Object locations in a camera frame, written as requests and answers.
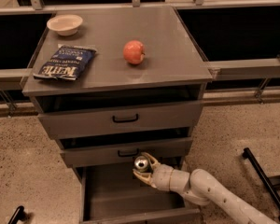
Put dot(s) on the red apple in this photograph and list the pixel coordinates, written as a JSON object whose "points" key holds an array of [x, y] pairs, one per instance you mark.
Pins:
{"points": [[134, 52]]}

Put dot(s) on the grey drawer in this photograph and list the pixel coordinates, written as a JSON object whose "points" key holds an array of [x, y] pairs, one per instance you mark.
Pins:
{"points": [[122, 119], [112, 195], [101, 155]]}

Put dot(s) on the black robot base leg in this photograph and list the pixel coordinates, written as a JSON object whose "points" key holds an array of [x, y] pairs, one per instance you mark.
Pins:
{"points": [[272, 184]]}

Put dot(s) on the middle grey drawer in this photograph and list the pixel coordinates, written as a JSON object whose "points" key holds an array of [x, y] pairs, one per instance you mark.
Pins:
{"points": [[101, 155]]}

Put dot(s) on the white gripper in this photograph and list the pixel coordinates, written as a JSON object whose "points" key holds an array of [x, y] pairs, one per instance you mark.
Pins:
{"points": [[161, 176]]}

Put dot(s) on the black object bottom left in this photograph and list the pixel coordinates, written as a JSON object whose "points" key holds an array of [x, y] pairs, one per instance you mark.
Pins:
{"points": [[19, 214]]}

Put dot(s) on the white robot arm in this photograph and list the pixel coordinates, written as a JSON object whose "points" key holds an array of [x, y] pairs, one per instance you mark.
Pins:
{"points": [[197, 187]]}

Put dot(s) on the grey metal railing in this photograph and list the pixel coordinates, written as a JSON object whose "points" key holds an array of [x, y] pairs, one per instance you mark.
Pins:
{"points": [[264, 69]]}

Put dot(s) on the white ceramic bowl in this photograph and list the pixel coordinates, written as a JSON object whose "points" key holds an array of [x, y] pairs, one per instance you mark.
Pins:
{"points": [[65, 25]]}

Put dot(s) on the green soda can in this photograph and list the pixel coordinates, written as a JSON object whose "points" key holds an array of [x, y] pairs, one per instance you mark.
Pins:
{"points": [[141, 164]]}

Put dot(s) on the blue Kettle chips bag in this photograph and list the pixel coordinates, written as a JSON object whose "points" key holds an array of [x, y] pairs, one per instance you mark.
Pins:
{"points": [[67, 63]]}

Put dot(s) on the top grey drawer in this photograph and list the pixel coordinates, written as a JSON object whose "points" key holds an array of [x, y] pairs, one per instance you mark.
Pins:
{"points": [[122, 119]]}

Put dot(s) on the bottom grey drawer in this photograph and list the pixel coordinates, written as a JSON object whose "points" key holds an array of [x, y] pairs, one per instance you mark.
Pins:
{"points": [[112, 195]]}

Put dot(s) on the grey drawer cabinet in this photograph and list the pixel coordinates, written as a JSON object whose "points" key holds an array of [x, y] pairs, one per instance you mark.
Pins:
{"points": [[172, 71]]}

